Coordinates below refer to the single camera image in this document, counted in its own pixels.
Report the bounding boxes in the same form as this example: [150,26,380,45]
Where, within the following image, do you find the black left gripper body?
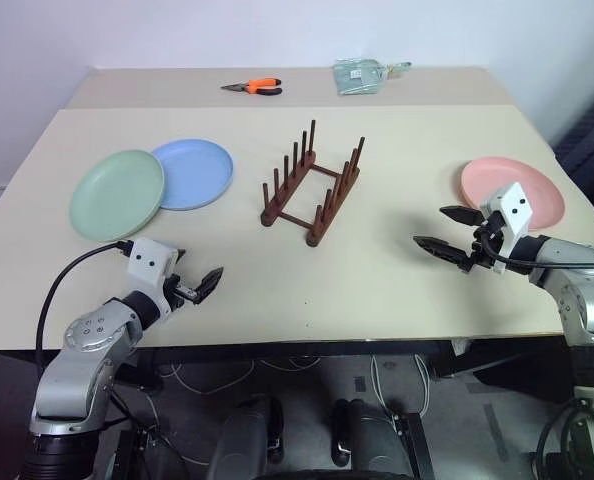
[163,273,201,311]

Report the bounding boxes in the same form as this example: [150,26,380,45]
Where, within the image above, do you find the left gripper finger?
[188,280,211,305]
[199,266,225,297]

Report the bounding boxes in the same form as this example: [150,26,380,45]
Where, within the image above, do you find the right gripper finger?
[439,204,484,227]
[412,235,470,272]

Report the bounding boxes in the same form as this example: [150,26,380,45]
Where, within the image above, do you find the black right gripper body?
[458,211,507,274]

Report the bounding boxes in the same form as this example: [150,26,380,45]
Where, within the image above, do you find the brown wooden dish rack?
[259,118,367,248]

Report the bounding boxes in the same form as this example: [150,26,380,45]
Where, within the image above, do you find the red plate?
[460,156,565,231]

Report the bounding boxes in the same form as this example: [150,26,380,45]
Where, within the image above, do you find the blue plate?
[150,138,236,212]

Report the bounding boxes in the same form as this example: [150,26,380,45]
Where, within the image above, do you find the green plate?
[68,148,166,242]

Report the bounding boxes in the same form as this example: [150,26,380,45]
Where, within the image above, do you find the green packaged bag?
[332,57,412,97]

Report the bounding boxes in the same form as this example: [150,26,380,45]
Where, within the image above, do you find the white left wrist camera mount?
[126,238,186,320]

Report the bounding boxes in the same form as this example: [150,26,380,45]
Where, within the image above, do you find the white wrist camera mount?
[126,238,186,320]
[478,181,535,276]

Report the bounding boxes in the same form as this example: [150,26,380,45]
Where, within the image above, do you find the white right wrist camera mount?
[478,181,535,276]

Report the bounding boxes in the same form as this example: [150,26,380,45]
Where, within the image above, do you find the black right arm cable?
[477,230,594,274]

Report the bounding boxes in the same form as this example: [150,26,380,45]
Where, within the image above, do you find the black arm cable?
[34,241,134,374]
[477,230,594,274]

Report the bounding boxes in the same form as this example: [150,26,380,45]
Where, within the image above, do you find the white floor cable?
[369,353,431,416]
[157,355,318,397]

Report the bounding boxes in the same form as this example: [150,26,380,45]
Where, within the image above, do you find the black table frame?
[111,339,573,396]

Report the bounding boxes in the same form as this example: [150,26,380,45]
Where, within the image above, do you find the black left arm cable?
[34,241,134,374]

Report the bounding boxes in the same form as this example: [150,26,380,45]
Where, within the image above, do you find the orange handled pliers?
[220,77,284,97]

